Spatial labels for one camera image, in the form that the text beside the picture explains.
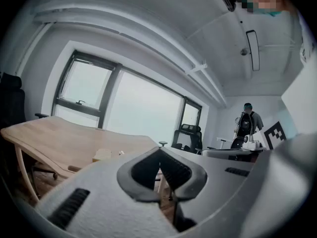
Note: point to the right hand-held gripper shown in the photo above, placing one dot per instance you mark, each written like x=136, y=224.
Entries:
x=273, y=135

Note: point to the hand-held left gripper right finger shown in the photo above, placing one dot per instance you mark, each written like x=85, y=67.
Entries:
x=235, y=197

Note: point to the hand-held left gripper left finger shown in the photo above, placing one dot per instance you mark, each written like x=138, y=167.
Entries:
x=104, y=207

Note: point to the white device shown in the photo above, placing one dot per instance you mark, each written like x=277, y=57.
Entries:
x=252, y=144

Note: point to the black device on stand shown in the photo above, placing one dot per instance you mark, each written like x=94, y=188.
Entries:
x=245, y=125

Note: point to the white flat panel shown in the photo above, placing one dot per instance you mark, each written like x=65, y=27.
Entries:
x=302, y=100

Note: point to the bread slice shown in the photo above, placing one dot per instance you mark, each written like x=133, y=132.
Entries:
x=102, y=155

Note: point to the black mesh office chair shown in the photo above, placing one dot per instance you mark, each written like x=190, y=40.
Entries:
x=189, y=137

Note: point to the long ceiling light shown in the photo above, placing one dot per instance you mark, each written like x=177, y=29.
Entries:
x=253, y=50

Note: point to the round ceiling smoke detector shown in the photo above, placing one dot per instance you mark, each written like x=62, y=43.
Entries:
x=244, y=51

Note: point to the large black-framed window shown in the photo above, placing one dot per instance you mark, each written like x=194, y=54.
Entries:
x=138, y=108

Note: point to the black office chair with headrest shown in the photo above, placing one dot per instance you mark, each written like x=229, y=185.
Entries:
x=12, y=100

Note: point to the black head-mounted camera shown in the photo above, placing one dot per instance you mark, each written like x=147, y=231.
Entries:
x=227, y=0

